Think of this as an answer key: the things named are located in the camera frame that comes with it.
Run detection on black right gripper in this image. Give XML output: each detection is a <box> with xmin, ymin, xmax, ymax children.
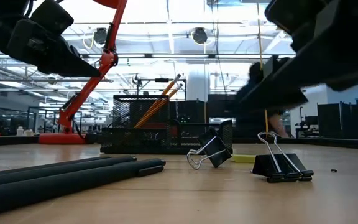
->
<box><xmin>237</xmin><ymin>0</ymin><xmax>358</xmax><ymax>110</ymax></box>

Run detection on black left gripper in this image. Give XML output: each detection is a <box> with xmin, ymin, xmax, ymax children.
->
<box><xmin>6</xmin><ymin>18</ymin><xmax>102</xmax><ymax>78</ymax></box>

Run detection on black binder clip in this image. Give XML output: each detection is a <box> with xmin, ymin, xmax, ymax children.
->
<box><xmin>252</xmin><ymin>131</ymin><xmax>314</xmax><ymax>184</ymax></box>
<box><xmin>186</xmin><ymin>127</ymin><xmax>233</xmax><ymax>170</ymax></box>

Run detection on orange pencil with eraser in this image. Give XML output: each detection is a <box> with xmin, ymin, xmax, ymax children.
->
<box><xmin>134</xmin><ymin>73</ymin><xmax>182</xmax><ymax>129</ymax></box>
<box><xmin>138</xmin><ymin>83</ymin><xmax>184</xmax><ymax>128</ymax></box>

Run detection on black mesh desk organizer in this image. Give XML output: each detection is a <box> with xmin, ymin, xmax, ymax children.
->
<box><xmin>99</xmin><ymin>95</ymin><xmax>234</xmax><ymax>156</ymax></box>

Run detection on black partition panels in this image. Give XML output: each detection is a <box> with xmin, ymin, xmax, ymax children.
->
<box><xmin>317</xmin><ymin>98</ymin><xmax>358</xmax><ymax>140</ymax></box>

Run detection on large black cable reel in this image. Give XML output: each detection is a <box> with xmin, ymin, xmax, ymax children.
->
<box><xmin>191</xmin><ymin>27</ymin><xmax>210</xmax><ymax>45</ymax></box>
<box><xmin>92</xmin><ymin>27</ymin><xmax>108</xmax><ymax>46</ymax></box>

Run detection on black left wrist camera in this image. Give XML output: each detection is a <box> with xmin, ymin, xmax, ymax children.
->
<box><xmin>29</xmin><ymin>0</ymin><xmax>75</xmax><ymax>35</ymax></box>

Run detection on black hanging cable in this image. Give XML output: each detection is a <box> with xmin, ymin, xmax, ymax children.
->
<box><xmin>211</xmin><ymin>0</ymin><xmax>227</xmax><ymax>96</ymax></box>

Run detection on yellow hanging cable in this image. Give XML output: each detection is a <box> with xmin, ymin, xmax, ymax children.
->
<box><xmin>255</xmin><ymin>0</ymin><xmax>270</xmax><ymax>134</ymax></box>

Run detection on black table frame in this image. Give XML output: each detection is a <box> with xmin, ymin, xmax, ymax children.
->
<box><xmin>0</xmin><ymin>134</ymin><xmax>358</xmax><ymax>151</ymax></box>

